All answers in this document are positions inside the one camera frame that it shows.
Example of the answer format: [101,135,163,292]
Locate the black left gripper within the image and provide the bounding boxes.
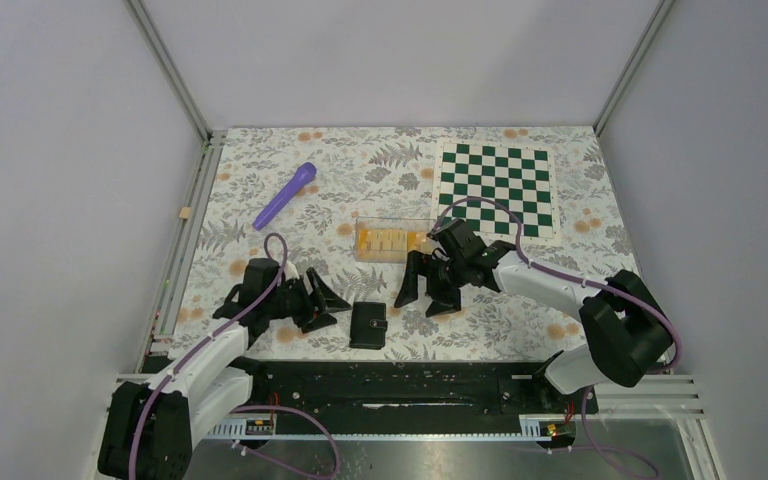
[265,268,350,332]

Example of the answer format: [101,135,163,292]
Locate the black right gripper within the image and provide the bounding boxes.
[394,249,469,318]

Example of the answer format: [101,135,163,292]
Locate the black leather card holder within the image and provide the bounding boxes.
[349,301,388,350]

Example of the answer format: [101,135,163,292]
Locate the clear box of cards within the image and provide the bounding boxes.
[354,217,436,263]

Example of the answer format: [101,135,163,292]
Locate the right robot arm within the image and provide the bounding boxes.
[394,219,677,412]

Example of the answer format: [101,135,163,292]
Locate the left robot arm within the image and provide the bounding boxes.
[97,258,352,479]

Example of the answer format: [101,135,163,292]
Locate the floral tablecloth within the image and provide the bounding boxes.
[169,126,636,361]

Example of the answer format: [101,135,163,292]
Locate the purple toy microphone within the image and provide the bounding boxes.
[252,162,317,231]

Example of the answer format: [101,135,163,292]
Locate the green white chessboard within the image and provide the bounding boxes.
[430,138,561,245]

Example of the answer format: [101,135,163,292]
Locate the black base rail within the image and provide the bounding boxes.
[231,357,598,423]

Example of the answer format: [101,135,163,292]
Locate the white slotted cable duct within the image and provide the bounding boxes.
[204,414,577,444]

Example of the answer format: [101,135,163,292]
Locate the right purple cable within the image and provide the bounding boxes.
[431,196,685,376]

